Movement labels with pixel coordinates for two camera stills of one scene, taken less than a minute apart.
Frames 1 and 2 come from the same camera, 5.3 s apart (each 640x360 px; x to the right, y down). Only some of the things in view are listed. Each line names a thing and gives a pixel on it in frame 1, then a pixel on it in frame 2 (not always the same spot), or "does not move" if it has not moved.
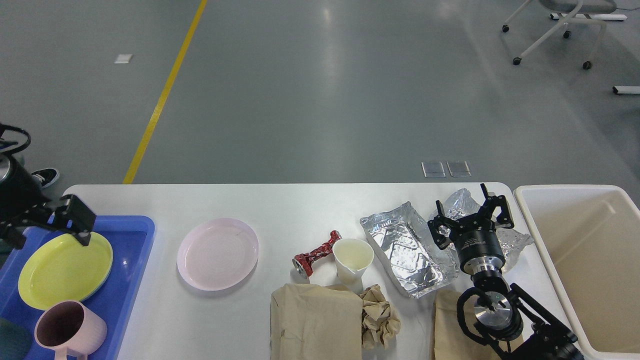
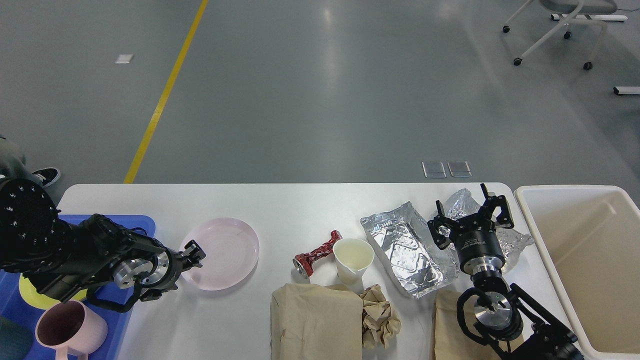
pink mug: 69,326 does not move
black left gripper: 21,192 -> 167,267
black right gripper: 475,237 does not move
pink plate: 217,254 does not move
